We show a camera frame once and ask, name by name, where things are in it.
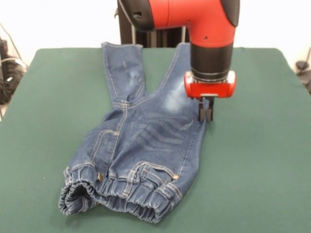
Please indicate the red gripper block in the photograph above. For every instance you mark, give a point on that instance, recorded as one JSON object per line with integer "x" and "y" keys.
{"x": 211, "y": 89}

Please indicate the dark green tablecloth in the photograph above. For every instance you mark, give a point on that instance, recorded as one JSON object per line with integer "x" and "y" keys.
{"x": 243, "y": 157}

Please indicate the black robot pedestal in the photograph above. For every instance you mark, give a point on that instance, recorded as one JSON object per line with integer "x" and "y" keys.
{"x": 126, "y": 34}

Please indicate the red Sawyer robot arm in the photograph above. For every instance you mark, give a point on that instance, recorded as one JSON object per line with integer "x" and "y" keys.
{"x": 194, "y": 19}

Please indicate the blue denim jeans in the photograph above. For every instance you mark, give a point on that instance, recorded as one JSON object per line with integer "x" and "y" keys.
{"x": 145, "y": 136}

